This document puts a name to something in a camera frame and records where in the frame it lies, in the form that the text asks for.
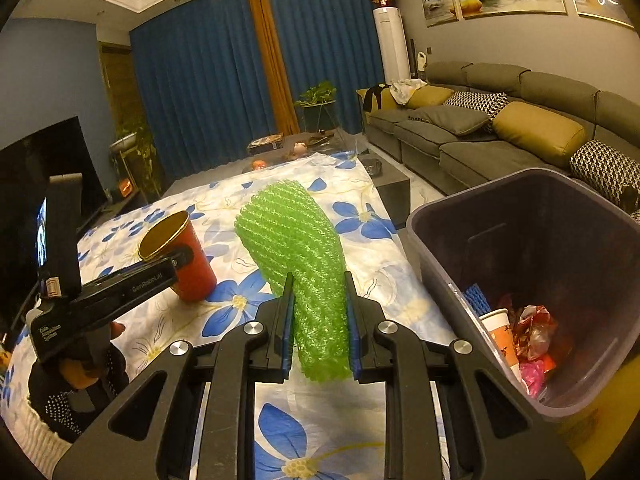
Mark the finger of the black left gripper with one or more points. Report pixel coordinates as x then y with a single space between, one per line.
140 282

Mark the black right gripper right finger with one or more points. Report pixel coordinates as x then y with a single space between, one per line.
449 413

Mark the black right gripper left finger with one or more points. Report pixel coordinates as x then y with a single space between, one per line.
190 413

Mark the blue foam net sleeve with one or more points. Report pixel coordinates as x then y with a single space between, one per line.
477 300

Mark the green foam net sleeve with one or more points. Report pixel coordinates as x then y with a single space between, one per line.
287 233

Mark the red white plastic bag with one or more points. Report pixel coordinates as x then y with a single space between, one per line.
532 328

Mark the pink plastic bag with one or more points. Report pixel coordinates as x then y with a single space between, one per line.
535 373

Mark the dark purple trash bin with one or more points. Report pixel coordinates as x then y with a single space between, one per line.
541 238

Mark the left hand in patterned glove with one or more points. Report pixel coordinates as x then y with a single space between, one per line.
69 395

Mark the white blue floral tablecloth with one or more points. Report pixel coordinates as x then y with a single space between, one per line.
304 430

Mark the orange glowing box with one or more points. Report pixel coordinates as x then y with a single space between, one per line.
125 187

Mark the plant on tall stand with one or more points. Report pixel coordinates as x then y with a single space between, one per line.
135 156

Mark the black flat television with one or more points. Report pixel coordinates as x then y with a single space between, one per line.
26 166

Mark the orange curtain strip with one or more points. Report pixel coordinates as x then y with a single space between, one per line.
274 68

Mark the blue window curtain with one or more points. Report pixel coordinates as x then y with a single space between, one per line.
204 85

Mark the grey square cushion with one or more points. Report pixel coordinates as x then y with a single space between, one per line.
459 121

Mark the grey sectional sofa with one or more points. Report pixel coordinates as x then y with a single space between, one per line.
453 163

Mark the green potted plant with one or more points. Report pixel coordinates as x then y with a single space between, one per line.
317 105

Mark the far mustard yellow cushion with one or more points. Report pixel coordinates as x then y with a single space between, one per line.
429 95

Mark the mustard yellow cushion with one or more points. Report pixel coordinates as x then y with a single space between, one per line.
429 95
539 131

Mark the far patterned cushion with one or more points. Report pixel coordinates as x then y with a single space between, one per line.
489 103

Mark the black white patterned cushion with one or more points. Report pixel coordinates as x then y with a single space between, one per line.
611 173

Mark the white standing air conditioner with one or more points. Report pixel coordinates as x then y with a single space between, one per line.
392 41

